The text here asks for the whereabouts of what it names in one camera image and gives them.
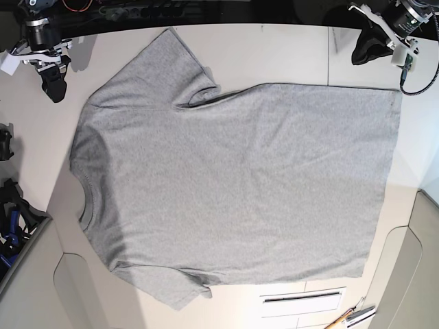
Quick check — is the black device at left edge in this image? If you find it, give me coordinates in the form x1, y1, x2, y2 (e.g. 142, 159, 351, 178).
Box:
0, 124, 14, 162

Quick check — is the white cable slot plate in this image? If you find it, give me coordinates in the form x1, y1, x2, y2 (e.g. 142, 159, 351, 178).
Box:
259, 287, 346, 317

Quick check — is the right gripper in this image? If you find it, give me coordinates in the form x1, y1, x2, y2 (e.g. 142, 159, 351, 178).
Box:
8, 20, 72, 103

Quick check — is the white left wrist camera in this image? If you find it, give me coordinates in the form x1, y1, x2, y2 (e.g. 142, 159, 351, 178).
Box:
390, 45, 418, 71

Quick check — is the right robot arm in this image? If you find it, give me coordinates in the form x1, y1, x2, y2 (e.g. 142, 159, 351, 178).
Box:
1, 1, 72, 103

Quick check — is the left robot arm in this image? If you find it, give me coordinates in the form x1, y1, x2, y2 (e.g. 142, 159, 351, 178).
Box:
348, 1, 438, 69

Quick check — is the wooden handled tool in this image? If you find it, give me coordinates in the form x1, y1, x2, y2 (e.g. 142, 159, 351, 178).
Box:
324, 308, 355, 329

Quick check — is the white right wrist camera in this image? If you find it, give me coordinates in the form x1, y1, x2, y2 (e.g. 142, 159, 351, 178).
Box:
1, 52, 21, 76

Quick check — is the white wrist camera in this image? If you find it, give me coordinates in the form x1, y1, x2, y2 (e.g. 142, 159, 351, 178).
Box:
390, 45, 418, 71
1, 52, 21, 76

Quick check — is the grey T-shirt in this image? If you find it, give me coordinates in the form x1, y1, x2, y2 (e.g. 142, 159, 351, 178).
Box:
70, 29, 402, 310

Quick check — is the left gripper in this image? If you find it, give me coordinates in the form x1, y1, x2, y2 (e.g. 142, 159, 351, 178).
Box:
348, 2, 431, 66

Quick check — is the blue and black equipment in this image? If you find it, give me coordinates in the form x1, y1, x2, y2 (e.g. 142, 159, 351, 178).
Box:
1, 178, 49, 270

